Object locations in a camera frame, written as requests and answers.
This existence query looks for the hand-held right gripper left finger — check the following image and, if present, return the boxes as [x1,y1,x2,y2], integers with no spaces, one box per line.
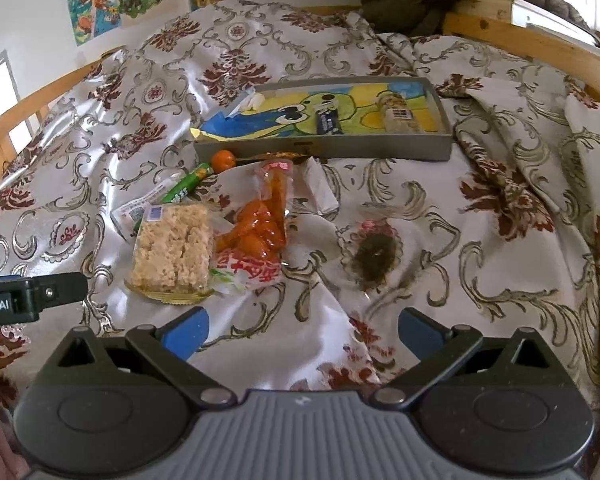
[44,306,239,409]

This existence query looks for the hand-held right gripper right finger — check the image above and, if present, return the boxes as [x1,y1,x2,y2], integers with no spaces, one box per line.
[369,306,562,409]

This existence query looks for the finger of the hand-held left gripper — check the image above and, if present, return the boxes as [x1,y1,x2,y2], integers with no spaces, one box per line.
[27,272,89,309]

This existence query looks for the puffed rice cake packet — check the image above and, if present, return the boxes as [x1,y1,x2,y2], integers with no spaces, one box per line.
[124,202,219,304]

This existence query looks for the clear packet of dark seaweed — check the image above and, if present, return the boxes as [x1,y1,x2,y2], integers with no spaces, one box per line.
[337,217,406,294]

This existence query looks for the green sausage stick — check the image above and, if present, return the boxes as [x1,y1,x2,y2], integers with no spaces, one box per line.
[111,161,215,242]

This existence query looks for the grey tray with cartoon picture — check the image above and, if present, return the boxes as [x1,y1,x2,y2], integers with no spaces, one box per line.
[194,76,454,162]

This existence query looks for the white wrapped snack bar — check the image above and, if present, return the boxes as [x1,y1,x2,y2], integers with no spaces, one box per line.
[302,156,341,217]

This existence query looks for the small orange fruit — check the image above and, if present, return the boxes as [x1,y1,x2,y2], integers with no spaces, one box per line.
[211,150,239,171]

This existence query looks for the floral printed blanket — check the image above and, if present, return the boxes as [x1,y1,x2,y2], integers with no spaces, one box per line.
[0,0,600,480]

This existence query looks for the small beige cracker packet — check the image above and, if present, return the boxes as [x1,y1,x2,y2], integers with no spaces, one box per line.
[377,94,416,134]

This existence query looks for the dark blue snack packet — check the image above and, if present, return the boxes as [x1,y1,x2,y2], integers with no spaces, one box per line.
[317,105,344,136]

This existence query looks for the white candy wrapper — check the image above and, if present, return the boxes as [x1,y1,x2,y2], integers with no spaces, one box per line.
[232,86,267,112]

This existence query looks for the wooden bed frame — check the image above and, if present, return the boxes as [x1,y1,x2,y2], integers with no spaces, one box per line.
[0,0,600,187]

